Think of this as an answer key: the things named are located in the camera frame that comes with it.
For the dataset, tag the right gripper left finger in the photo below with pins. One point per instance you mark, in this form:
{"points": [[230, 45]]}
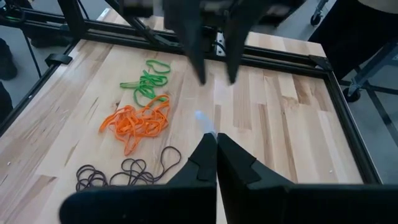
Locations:
{"points": [[155, 202]]}

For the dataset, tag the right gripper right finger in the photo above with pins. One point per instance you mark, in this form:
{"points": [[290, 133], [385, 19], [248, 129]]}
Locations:
{"points": [[280, 202]]}

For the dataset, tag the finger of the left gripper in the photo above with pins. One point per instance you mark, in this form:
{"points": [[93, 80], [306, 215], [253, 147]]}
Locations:
{"points": [[237, 46], [192, 46]]}

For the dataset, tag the black rubber band pile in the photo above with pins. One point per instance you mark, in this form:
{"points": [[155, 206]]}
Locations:
{"points": [[133, 179]]}

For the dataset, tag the green rubber band pile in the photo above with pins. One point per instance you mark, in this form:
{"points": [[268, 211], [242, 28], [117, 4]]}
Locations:
{"points": [[149, 81]]}

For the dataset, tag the orange rubber band pile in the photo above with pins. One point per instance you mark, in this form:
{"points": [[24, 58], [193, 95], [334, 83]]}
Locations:
{"points": [[136, 124]]}

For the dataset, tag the person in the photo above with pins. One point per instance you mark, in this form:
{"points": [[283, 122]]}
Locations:
{"points": [[348, 31]]}

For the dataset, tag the black aluminium table frame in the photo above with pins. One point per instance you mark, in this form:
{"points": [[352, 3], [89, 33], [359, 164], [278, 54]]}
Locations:
{"points": [[349, 124]]}

